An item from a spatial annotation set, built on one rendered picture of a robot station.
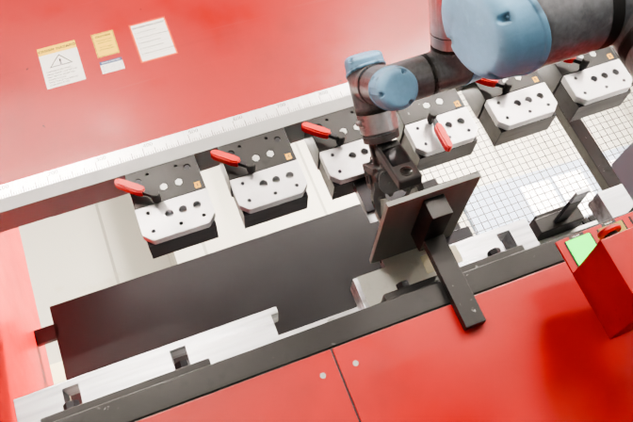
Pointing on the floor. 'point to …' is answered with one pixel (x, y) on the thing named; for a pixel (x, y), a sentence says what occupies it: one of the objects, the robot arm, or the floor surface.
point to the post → (577, 132)
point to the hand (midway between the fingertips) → (406, 231)
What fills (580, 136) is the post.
